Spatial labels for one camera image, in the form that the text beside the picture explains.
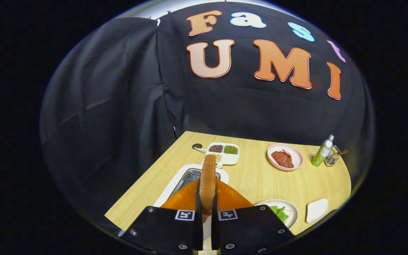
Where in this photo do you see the square white plate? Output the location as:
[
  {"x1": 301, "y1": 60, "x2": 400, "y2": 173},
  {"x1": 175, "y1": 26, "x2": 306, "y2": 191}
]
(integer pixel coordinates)
[{"x1": 306, "y1": 198, "x2": 329, "y2": 223}]

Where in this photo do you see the green lettuce leaf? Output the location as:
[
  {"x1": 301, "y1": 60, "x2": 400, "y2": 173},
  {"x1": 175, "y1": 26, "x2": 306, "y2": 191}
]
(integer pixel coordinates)
[{"x1": 268, "y1": 205, "x2": 291, "y2": 223}]

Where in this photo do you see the white toaster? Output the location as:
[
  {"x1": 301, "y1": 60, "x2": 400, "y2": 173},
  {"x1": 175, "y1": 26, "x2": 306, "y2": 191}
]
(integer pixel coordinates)
[{"x1": 153, "y1": 164, "x2": 230, "y2": 245}]

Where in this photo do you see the black backdrop cloth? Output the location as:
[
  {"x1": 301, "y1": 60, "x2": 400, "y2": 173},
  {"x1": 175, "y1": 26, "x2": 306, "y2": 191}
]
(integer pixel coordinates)
[{"x1": 39, "y1": 2, "x2": 374, "y2": 231}]

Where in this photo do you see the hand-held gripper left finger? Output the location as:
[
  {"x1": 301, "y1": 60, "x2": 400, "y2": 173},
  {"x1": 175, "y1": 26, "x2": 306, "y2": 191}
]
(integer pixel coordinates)
[{"x1": 122, "y1": 178, "x2": 204, "y2": 254}]

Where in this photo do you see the round white plate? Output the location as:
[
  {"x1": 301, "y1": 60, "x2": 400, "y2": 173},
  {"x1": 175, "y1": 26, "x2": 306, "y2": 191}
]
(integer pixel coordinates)
[{"x1": 255, "y1": 199, "x2": 299, "y2": 230}]

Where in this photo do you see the silver bottle with green label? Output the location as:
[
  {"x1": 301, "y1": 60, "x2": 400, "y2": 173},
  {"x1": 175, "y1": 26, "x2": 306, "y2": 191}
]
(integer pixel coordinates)
[{"x1": 311, "y1": 134, "x2": 335, "y2": 167}]

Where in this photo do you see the pink plate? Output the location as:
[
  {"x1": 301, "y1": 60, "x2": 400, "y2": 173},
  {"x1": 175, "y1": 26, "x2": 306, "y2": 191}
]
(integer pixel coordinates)
[{"x1": 267, "y1": 143, "x2": 304, "y2": 171}]

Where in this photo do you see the white divided bean dish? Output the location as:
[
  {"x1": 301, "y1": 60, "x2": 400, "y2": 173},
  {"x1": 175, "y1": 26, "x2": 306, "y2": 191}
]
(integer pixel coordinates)
[{"x1": 206, "y1": 142, "x2": 240, "y2": 168}]

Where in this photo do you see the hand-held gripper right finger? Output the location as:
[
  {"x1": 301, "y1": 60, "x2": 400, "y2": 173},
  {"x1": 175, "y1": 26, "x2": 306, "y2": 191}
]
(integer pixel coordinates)
[{"x1": 211, "y1": 179, "x2": 295, "y2": 254}]

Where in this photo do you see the toasted bread slice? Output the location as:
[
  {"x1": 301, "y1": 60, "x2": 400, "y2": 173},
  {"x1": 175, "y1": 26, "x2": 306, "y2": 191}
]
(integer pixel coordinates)
[{"x1": 200, "y1": 154, "x2": 217, "y2": 223}]

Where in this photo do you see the metal wire utensil holder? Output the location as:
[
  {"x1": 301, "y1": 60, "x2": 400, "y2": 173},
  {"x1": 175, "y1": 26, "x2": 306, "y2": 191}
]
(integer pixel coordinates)
[{"x1": 324, "y1": 145, "x2": 341, "y2": 167}]

